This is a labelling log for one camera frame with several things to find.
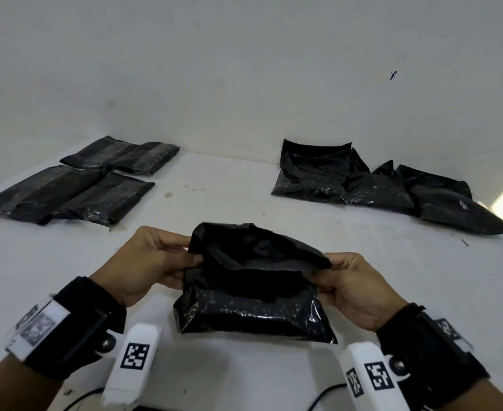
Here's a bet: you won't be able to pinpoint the person's right hand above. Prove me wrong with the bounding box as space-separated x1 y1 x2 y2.
309 252 409 333

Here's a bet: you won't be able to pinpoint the person's left hand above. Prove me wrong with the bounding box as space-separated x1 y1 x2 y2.
89 226 204 308

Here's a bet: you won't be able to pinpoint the glossy black plastic bag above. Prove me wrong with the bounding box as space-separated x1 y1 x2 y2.
50 171 156 227

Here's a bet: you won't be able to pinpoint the crinkled black plastic bag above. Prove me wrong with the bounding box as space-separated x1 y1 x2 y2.
105 142 180 176

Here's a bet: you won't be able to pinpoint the row of black plastic packets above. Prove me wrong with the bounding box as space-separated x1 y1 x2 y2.
270 139 503 236

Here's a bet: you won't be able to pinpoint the black packet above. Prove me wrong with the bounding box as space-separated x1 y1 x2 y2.
173 222 338 345

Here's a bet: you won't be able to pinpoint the person's left forearm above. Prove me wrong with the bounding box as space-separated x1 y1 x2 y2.
0 353 65 411

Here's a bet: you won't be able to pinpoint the person's right forearm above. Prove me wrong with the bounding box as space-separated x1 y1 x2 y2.
439 377 503 411

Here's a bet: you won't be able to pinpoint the black left wristband with markers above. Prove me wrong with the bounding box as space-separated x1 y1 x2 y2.
5 276 128 381

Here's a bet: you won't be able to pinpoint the black wristband with markers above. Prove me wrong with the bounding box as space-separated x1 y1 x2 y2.
376 303 491 407
5 276 128 381

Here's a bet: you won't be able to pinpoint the black right wristband with markers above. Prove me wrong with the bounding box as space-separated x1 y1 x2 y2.
376 303 491 407

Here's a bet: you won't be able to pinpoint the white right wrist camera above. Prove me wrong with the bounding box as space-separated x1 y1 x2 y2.
338 342 411 411

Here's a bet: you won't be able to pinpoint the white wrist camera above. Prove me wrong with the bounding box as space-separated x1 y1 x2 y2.
338 342 411 411
101 324 163 407

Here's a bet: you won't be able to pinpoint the black right camera cable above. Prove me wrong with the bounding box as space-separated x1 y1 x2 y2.
311 382 348 411

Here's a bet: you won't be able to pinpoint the black camera cable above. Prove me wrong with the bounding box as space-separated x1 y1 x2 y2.
62 387 106 411
311 382 348 411

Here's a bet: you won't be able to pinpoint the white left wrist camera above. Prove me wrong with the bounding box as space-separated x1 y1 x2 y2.
101 324 163 407

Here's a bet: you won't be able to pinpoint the black left camera cable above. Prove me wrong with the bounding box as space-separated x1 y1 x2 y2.
62 387 106 411

